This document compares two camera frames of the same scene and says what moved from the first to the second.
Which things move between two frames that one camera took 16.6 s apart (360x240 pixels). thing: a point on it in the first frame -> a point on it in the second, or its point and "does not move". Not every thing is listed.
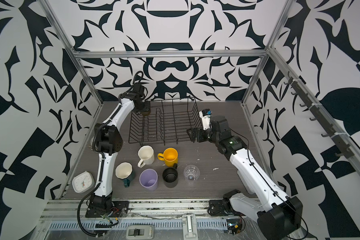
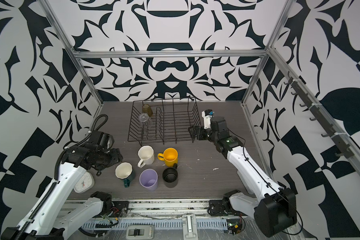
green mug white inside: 124,170 does not move
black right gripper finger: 192,133 does not move
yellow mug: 170,155 does not move
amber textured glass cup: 146,113 does not move
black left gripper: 148,108 -> 116,156
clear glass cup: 191,172 -> 144,117
